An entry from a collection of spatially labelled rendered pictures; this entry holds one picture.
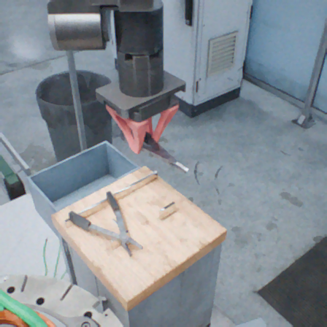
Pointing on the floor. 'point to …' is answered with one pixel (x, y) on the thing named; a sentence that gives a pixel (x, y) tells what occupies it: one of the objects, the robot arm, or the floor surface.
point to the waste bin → (68, 133)
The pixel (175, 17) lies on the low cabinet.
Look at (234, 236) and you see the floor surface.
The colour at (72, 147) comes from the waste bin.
